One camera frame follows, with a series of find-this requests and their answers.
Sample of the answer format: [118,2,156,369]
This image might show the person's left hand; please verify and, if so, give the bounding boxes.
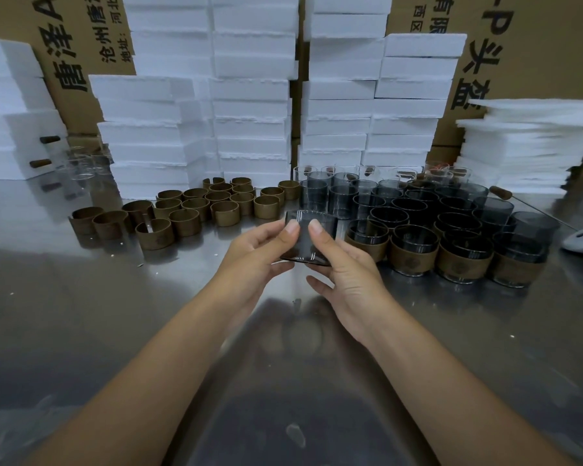
[213,219,301,331]

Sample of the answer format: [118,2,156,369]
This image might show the person's right hand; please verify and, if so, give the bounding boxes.
[304,219,397,353]

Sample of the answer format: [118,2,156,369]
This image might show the smoky transparent plastic cup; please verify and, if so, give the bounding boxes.
[435,232,495,285]
[280,210,339,267]
[345,219,391,263]
[388,224,440,277]
[369,206,410,231]
[488,232,549,289]
[435,212,482,236]

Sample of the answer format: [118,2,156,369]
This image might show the group of brown sleeve rings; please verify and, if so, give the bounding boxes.
[69,177,302,252]

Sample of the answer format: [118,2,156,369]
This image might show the cluster of transparent plastic cups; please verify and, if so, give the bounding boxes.
[293,164,562,248]

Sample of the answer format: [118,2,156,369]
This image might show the bunch of clear plastic cups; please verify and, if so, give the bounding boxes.
[60,148,115,183]

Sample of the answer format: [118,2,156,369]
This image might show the person's left forearm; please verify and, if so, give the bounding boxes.
[27,291,242,466]

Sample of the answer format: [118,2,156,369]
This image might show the person's right forearm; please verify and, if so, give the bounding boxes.
[367,310,577,466]

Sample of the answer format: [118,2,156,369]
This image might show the tall stack white foam blocks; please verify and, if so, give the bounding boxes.
[88,0,300,199]

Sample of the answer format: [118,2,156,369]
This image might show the stepped stack white foam blocks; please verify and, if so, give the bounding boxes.
[299,0,467,170]

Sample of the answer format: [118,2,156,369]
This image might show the stack of thin foam sheets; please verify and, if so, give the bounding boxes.
[455,98,583,192]

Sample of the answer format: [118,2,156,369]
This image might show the stack of white foam blocks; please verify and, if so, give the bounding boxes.
[0,37,69,181]

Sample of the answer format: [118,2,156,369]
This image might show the large printed cardboard box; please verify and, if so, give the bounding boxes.
[386,0,583,147]

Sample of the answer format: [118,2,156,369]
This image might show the brown-handled metal rod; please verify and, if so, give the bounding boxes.
[489,185,577,230]

